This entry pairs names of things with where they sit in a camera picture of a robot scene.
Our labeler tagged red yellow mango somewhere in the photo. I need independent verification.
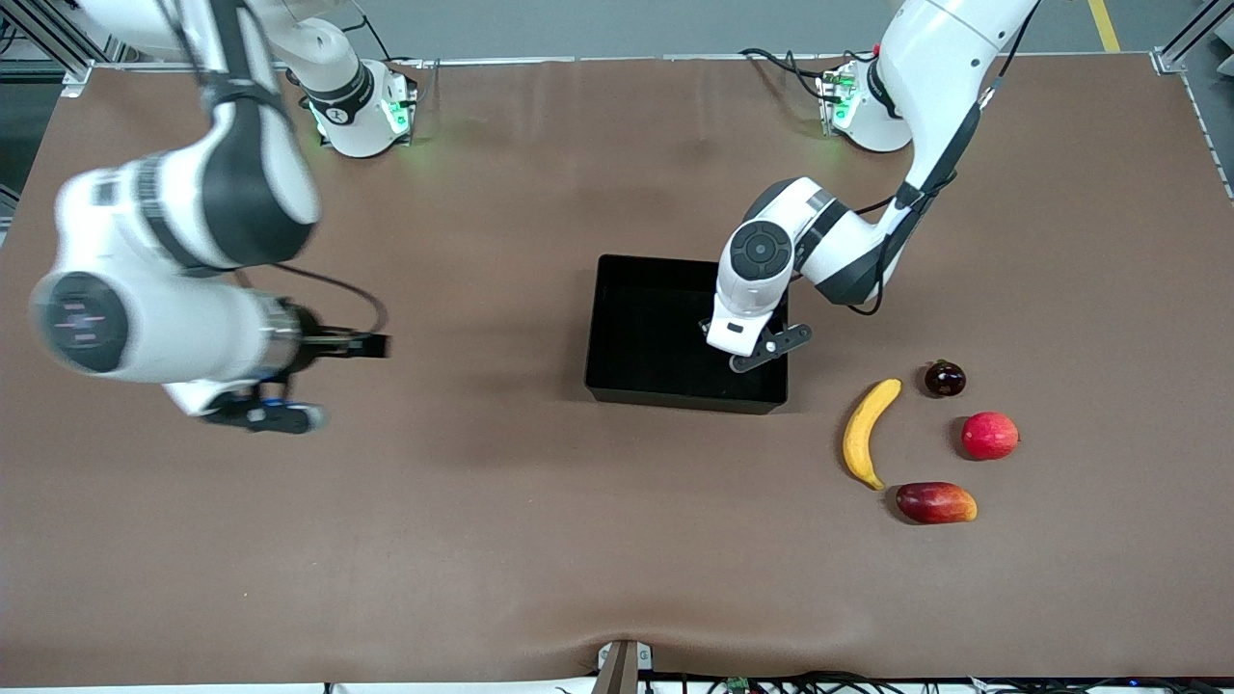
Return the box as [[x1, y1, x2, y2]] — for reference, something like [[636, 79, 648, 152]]
[[896, 482, 979, 525]]

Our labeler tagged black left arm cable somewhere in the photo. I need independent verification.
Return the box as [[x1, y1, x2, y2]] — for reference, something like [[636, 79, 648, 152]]
[[848, 0, 1044, 317]]

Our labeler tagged black base cable bundle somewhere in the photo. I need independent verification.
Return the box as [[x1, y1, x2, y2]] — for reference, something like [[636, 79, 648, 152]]
[[739, 46, 840, 102]]

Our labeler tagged yellow banana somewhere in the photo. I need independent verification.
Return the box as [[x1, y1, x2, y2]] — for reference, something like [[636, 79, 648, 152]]
[[843, 378, 903, 492]]

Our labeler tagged brown bar with metal bracket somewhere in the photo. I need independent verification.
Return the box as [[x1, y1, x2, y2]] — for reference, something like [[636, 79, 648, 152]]
[[596, 638, 655, 694]]

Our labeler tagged silver table edge rail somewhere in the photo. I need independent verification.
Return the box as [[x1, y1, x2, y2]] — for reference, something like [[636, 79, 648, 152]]
[[58, 55, 1172, 73]]

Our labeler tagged large table cover mat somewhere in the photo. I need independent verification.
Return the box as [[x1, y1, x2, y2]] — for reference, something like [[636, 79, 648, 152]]
[[0, 56, 1234, 687]]

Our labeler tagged black plastic box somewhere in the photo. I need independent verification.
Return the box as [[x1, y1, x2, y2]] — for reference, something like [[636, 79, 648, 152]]
[[584, 254, 790, 415]]

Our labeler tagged thin black base cable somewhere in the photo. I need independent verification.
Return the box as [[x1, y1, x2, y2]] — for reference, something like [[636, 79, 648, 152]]
[[339, 10, 425, 107]]

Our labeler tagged aluminium frame extrusion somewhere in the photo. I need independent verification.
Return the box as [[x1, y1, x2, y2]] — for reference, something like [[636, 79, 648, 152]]
[[1152, 0, 1234, 73], [0, 0, 97, 93]]

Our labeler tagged round red fruit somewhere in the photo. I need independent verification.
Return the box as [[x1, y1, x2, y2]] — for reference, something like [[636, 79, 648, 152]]
[[961, 412, 1021, 462]]

